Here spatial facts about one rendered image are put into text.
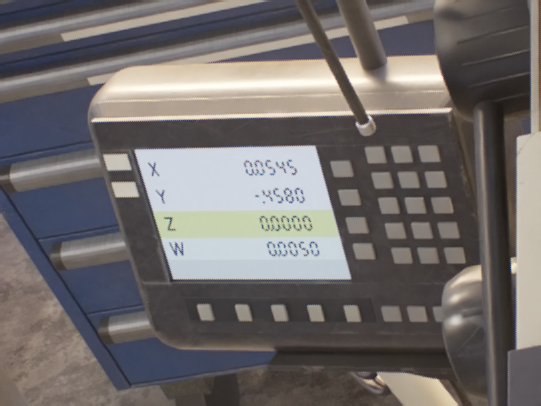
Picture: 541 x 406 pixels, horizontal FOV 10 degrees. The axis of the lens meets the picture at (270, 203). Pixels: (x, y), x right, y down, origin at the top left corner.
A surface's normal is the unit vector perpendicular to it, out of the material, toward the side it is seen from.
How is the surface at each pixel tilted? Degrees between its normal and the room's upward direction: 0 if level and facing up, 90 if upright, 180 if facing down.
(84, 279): 90
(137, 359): 90
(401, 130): 71
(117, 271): 90
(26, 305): 0
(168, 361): 90
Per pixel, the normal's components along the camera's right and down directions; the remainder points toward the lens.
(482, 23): -0.35, -0.26
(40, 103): -0.11, 0.75
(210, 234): -0.40, 0.51
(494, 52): -0.28, 0.13
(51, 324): -0.36, -0.65
